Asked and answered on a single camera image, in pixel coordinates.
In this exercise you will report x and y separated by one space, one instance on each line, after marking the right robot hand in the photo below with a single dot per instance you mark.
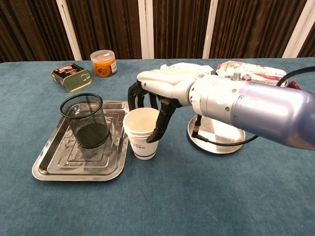
169 83

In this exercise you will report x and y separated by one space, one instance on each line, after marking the white paper cup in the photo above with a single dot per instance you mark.
144 147

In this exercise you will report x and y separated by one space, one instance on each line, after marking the black mesh pen holder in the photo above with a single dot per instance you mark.
92 135

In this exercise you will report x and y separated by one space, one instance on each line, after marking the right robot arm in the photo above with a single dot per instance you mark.
270 110

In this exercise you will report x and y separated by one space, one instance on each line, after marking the white green snack packet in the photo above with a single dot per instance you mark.
182 66

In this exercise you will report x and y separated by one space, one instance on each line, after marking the round steel plate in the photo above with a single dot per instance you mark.
214 130

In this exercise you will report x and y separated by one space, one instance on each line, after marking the clear jar orange contents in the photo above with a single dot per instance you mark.
103 66

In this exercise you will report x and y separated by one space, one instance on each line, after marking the dark brown curtain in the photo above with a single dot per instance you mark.
110 24

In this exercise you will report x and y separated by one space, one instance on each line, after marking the white pink snack packet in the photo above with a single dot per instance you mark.
258 70

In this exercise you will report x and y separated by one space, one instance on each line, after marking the green gold tin can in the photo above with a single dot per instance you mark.
71 78

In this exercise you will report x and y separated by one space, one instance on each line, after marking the blue velvet table cloth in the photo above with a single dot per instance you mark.
172 196

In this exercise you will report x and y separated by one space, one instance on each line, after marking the rectangular steel tray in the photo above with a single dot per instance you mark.
73 169

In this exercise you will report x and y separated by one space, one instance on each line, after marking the white vertical post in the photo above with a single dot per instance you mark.
299 29
69 32
145 29
210 29

